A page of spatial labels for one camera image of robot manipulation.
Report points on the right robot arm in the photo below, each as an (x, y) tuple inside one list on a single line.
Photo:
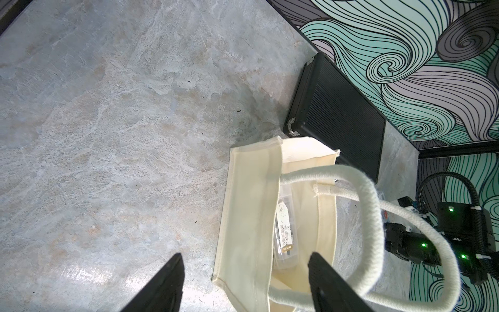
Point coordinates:
[(467, 227)]

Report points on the red label refill case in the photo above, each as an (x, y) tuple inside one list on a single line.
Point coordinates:
[(390, 217)]

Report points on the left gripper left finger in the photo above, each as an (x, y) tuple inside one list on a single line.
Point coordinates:
[(163, 293)]

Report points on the white label compass case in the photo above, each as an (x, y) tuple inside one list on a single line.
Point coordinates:
[(286, 248)]

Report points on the black metal briefcase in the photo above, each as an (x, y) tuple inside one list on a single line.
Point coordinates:
[(328, 107)]

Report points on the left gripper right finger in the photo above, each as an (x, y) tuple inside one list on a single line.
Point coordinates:
[(329, 291)]

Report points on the cream canvas tote bag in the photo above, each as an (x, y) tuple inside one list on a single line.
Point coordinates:
[(244, 266)]

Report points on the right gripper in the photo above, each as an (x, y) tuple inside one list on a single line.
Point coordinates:
[(409, 246)]

